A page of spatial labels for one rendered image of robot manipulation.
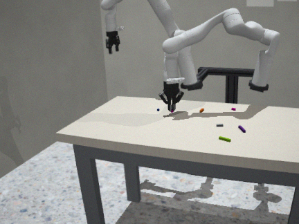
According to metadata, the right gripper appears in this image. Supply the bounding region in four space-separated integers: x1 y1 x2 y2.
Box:
106 31 120 55

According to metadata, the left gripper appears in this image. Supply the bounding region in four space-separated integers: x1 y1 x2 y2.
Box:
159 81 184 112

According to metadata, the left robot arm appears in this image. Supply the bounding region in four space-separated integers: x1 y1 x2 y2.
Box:
163 8 280 86

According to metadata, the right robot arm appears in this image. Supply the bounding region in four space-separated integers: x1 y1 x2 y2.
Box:
101 0 197 85

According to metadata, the purple rod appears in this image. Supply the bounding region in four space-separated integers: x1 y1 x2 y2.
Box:
238 125 246 133

